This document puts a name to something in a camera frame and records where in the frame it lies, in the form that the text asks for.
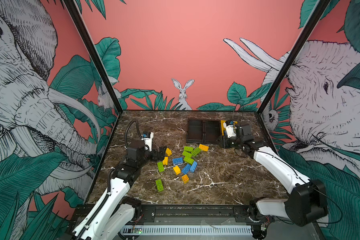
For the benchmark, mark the left black frame post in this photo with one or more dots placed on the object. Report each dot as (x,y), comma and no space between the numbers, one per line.
(87,40)

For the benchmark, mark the yellow plastic bin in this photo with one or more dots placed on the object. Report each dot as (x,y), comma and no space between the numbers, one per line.
(223,130)

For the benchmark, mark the green lego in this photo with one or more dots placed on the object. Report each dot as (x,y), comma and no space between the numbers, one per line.
(187,154)
(188,149)
(189,160)
(196,151)
(159,185)

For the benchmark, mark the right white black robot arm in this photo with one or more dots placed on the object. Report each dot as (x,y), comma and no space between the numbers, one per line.
(307,200)

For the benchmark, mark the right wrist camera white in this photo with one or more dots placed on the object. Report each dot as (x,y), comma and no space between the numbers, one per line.
(230,129)

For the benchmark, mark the black bin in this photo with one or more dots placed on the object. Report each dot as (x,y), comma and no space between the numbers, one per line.
(212,132)
(195,132)

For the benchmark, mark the blue lego center left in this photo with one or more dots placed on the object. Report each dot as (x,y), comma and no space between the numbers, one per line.
(177,161)

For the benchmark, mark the black frame post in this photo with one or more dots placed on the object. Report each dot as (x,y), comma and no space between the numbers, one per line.
(311,23)
(87,40)

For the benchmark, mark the green lego top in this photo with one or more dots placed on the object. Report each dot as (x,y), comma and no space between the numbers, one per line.
(188,149)
(196,151)

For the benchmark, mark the blue lego lower pair left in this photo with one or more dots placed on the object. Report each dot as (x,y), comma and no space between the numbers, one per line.
(186,169)

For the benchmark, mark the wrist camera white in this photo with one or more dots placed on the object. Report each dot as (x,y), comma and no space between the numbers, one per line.
(230,129)
(148,139)

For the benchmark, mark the right black frame post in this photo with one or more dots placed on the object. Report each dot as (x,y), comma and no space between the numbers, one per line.
(311,23)

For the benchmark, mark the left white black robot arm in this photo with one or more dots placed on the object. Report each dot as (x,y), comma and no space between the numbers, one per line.
(114,209)

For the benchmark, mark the white vented strip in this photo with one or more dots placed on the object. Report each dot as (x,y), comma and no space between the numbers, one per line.
(166,230)

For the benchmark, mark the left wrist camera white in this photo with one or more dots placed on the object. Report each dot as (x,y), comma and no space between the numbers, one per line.
(148,139)

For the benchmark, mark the green lego mid left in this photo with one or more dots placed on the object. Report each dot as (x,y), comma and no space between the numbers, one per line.
(160,167)

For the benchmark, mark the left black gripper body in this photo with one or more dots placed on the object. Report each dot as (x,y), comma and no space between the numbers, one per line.
(147,158)

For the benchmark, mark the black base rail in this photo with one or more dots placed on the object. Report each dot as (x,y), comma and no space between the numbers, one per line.
(248,214)

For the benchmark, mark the blue lego lower pair right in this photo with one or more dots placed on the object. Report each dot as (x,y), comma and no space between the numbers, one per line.
(193,167)

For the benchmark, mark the yellow lego small left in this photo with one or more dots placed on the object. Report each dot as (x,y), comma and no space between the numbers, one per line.
(165,161)

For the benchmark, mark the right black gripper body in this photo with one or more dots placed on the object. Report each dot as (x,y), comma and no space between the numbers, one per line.
(234,142)

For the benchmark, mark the orange yellow lego front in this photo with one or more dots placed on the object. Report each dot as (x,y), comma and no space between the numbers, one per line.
(185,179)

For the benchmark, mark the blue lego pair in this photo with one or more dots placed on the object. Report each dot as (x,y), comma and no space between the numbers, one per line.
(186,169)
(193,167)

